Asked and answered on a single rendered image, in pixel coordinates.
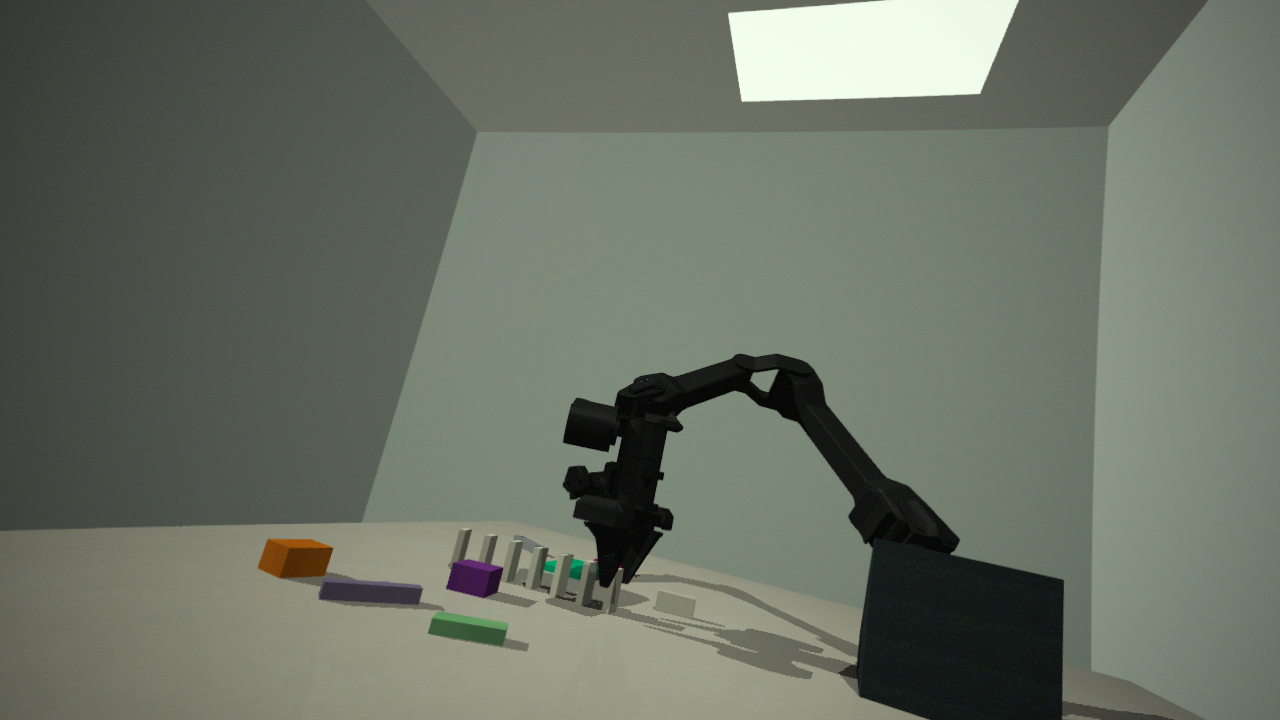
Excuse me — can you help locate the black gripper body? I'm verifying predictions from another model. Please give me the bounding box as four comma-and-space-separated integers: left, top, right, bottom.
573, 455, 675, 530

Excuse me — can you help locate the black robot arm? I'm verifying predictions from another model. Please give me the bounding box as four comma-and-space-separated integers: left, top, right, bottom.
563, 354, 959, 553

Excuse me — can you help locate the orange block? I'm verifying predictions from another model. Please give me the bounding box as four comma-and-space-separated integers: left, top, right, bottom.
257, 539, 333, 579

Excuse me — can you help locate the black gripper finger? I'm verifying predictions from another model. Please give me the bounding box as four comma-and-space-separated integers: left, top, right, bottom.
621, 527, 663, 584
584, 521, 636, 588

